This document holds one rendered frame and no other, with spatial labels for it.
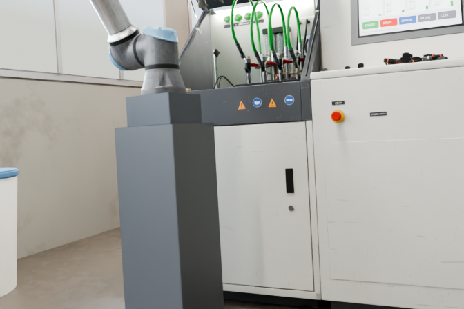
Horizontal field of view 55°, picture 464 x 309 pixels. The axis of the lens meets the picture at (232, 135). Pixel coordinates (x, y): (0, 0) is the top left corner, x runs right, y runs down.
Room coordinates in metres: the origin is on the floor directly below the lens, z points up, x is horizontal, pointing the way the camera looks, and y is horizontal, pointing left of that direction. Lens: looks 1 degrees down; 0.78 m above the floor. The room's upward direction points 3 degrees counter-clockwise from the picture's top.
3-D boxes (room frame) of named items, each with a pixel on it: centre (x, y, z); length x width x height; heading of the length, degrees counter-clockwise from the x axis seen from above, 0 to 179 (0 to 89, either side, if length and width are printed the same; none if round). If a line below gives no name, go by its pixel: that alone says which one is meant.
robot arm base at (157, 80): (1.50, 0.22, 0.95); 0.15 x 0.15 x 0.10
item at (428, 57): (1.72, -0.72, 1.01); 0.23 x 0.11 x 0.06; 68
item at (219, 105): (1.91, 0.00, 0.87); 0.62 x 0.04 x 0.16; 68
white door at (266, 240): (1.89, 0.00, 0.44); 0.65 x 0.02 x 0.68; 68
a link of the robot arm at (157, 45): (1.51, 0.23, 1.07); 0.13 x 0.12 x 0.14; 55
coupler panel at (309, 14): (2.28, -0.42, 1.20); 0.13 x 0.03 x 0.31; 68
